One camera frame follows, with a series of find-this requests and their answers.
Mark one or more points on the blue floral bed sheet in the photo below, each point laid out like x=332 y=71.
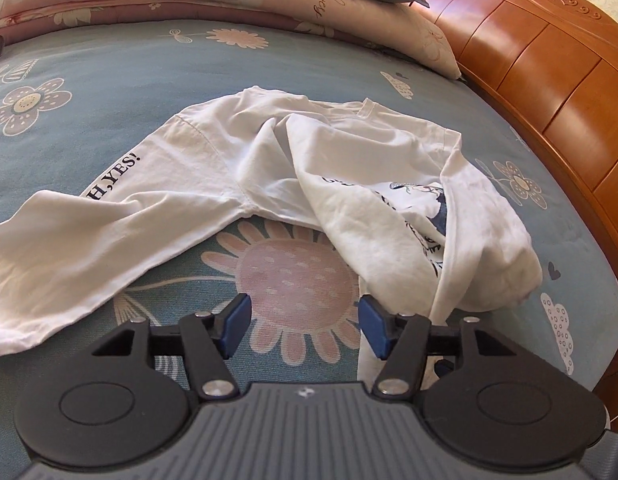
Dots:
x=114 y=85

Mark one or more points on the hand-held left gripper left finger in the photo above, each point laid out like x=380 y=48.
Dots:
x=236 y=325

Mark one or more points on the white printed t-shirt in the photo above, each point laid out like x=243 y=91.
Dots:
x=214 y=150

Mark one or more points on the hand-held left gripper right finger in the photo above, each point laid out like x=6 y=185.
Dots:
x=374 y=325

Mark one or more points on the wooden bed headboard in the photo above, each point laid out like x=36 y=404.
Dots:
x=539 y=60

